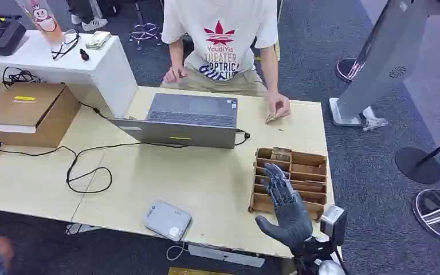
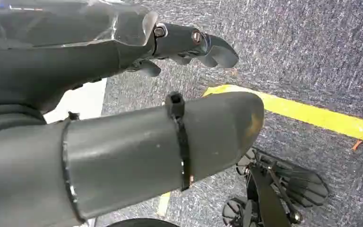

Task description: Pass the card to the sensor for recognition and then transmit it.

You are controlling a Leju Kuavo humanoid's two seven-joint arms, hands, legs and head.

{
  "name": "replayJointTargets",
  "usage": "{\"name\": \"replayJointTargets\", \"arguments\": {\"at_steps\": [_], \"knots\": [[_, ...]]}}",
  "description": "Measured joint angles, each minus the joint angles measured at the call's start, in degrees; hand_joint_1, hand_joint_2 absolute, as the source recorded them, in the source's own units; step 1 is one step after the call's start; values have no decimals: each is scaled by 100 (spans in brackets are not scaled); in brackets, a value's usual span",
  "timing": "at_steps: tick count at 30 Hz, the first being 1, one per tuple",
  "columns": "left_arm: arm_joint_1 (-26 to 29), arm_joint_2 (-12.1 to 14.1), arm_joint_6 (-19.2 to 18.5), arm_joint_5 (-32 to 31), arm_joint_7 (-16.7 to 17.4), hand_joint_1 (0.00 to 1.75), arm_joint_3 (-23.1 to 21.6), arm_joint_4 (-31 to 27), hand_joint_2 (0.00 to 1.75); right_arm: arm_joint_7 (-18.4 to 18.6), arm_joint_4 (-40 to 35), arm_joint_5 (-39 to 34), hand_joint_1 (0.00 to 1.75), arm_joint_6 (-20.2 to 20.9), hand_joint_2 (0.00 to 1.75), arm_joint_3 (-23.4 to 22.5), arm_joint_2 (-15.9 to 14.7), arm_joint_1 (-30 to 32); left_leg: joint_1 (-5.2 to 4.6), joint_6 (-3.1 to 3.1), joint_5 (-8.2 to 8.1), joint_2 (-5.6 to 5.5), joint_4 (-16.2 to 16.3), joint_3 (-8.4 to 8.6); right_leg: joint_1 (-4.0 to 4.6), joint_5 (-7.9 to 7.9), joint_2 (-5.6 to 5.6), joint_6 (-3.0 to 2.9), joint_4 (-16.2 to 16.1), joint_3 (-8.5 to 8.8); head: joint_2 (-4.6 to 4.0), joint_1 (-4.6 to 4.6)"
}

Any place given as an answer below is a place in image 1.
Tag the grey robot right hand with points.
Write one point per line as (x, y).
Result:
(291, 222)

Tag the person's left hand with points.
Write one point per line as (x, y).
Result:
(279, 103)

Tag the person's right hand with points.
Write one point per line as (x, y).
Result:
(174, 74)

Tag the brown card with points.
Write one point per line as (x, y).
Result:
(275, 117)

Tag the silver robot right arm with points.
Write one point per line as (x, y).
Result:
(320, 262)

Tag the wooden card box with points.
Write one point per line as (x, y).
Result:
(307, 178)

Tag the grey laptop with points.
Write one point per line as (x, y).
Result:
(189, 121)

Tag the chrome chair base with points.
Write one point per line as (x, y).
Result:
(144, 33)

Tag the cards stack in box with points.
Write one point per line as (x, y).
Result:
(281, 154)

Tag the person in white shirt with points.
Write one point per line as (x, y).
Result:
(220, 41)

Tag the white cabinet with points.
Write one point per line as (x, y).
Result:
(102, 76)

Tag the stack of paper notes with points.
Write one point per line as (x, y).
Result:
(97, 39)

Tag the small black object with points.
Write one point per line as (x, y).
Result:
(84, 55)

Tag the crumpled white plastic wrap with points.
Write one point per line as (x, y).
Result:
(373, 120)

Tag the standing person with white shoes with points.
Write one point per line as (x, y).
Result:
(89, 15)

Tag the black-rimmed glasses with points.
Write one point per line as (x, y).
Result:
(65, 46)

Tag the silver gate kiosk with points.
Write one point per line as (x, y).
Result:
(387, 60)

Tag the small grey flat device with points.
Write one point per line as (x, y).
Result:
(168, 221)

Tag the black stanchion with pole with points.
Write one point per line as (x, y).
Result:
(417, 165)

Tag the printed drink cup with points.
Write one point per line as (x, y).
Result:
(43, 21)

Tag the brown cardboard box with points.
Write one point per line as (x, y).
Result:
(30, 114)

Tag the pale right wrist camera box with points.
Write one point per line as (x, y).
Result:
(334, 224)

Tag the grey under-desk bracket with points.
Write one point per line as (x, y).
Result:
(225, 257)

